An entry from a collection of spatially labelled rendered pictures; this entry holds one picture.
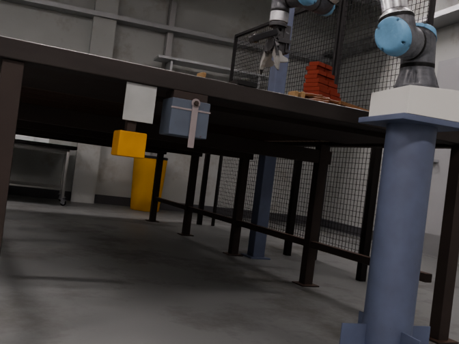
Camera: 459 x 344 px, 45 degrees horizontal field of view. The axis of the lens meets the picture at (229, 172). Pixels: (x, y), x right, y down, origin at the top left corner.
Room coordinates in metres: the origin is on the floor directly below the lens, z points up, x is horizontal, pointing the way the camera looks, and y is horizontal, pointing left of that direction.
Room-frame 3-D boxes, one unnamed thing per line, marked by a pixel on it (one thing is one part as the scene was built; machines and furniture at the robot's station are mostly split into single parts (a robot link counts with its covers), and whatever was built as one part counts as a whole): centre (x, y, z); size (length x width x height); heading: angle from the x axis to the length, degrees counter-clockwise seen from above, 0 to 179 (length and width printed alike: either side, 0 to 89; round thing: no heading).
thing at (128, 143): (1.78, 0.33, 0.74); 0.09 x 0.08 x 0.24; 116
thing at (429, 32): (1.94, -0.60, 1.13); 0.13 x 0.12 x 0.14; 135
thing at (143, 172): (7.41, 1.06, 0.36); 0.46 x 0.46 x 0.73
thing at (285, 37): (2.22, -0.13, 1.17); 0.09 x 0.08 x 0.12; 113
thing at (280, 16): (2.22, -0.12, 1.25); 0.08 x 0.08 x 0.05
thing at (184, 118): (1.86, 0.17, 0.77); 0.14 x 0.11 x 0.18; 116
